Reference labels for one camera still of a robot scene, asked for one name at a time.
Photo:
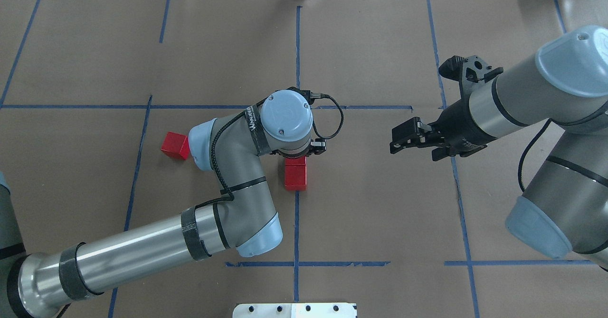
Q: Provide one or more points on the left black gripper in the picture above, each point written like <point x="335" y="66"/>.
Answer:
<point x="290" y="155"/>

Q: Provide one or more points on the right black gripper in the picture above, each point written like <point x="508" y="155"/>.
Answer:
<point x="460" y="127"/>

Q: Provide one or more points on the red block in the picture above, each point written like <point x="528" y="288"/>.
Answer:
<point x="176" y="146"/>
<point x="295" y="179"/>
<point x="296" y="162"/>

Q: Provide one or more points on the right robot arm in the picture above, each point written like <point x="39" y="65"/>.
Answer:
<point x="562" y="172"/>

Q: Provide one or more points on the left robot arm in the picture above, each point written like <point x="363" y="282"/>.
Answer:
<point x="243" y="216"/>

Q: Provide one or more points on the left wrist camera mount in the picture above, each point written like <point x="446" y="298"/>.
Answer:
<point x="309" y="95"/>

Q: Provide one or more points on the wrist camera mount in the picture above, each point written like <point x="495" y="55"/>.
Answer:
<point x="470" y="72"/>
<point x="309" y="95"/>

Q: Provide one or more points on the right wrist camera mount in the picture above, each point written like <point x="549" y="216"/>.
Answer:
<point x="470" y="72"/>

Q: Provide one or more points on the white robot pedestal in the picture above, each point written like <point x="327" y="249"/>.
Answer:
<point x="296" y="310"/>

